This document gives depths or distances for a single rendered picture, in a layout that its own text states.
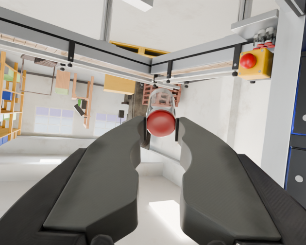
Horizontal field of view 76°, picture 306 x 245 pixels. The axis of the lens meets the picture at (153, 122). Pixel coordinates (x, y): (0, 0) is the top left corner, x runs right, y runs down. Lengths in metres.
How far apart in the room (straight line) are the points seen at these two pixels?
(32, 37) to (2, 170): 5.12
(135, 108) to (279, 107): 6.10
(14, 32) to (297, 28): 0.91
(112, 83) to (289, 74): 3.41
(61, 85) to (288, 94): 6.82
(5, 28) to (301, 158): 1.01
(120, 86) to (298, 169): 3.47
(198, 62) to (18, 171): 5.41
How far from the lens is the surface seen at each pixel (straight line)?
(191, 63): 0.93
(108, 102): 8.96
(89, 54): 1.01
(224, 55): 0.83
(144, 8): 1.32
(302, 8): 0.59
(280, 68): 0.60
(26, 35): 0.96
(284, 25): 0.64
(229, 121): 4.27
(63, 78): 7.13
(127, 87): 3.82
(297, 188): 0.58
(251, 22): 0.69
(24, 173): 5.88
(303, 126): 0.57
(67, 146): 8.87
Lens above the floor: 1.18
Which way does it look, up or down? 1 degrees up
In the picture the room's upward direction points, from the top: 174 degrees counter-clockwise
